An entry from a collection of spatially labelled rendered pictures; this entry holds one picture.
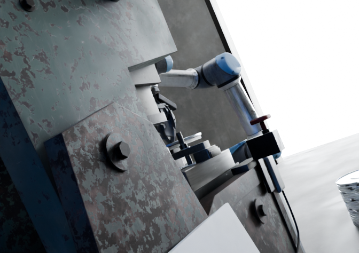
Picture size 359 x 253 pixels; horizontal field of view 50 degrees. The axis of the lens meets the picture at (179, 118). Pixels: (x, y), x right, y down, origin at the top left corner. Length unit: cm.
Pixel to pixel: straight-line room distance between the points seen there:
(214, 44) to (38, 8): 533
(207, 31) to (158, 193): 546
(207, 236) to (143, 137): 26
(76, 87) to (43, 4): 19
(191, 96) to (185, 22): 119
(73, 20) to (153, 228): 50
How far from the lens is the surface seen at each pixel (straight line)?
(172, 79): 165
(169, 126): 137
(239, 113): 175
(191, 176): 99
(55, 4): 93
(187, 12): 637
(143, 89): 123
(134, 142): 79
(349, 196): 231
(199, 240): 85
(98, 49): 95
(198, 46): 623
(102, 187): 69
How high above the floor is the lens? 76
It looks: 4 degrees up
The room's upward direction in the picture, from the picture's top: 22 degrees counter-clockwise
